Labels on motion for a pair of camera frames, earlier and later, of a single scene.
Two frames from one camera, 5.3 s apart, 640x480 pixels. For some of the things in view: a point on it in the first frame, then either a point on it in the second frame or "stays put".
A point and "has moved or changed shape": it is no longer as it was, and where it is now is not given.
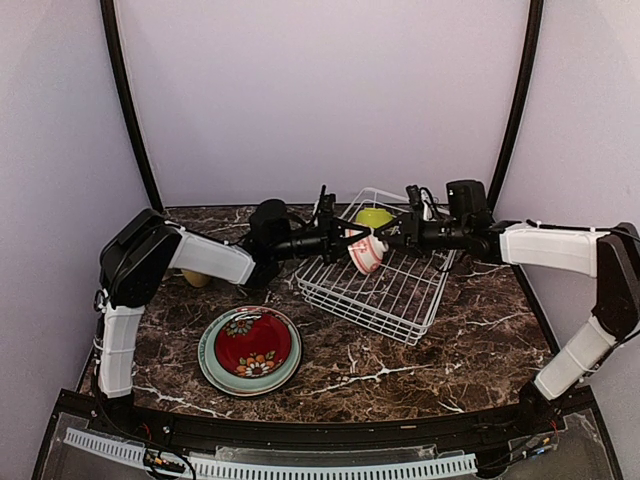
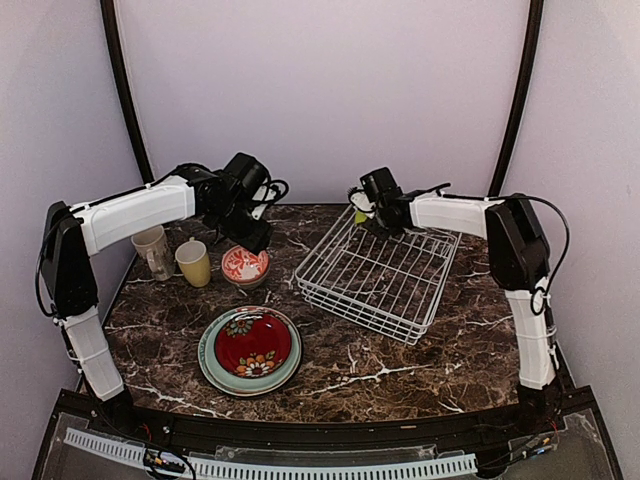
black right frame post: x=518 y=99 stays put
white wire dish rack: x=396 y=300 stays put
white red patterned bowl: x=366 y=254 has moved or changed shape
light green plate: x=225 y=381 stays put
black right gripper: x=411 y=226 to x=388 y=230
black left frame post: x=109 y=16 stays put
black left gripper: x=334 y=245 to x=256 y=241
